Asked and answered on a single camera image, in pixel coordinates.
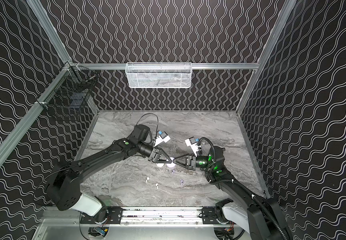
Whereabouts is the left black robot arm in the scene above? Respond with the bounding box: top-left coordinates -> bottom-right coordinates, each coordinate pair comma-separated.
45,125 -> 172,224

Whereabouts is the purple earbud charging case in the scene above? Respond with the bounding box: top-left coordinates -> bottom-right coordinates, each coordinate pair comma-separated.
166,161 -> 176,168

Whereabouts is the black wire mesh basket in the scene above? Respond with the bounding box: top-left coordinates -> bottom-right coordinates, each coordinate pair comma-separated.
40,66 -> 98,122

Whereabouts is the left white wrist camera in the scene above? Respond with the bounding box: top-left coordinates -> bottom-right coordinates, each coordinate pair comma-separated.
154,131 -> 170,147

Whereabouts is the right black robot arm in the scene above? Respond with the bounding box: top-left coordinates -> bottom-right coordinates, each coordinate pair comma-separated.
173,146 -> 292,240

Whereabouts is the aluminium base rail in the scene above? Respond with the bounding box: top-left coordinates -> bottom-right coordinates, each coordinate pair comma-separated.
40,205 -> 285,228

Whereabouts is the white wire mesh basket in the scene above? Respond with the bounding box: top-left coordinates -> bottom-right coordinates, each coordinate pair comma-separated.
125,62 -> 193,89

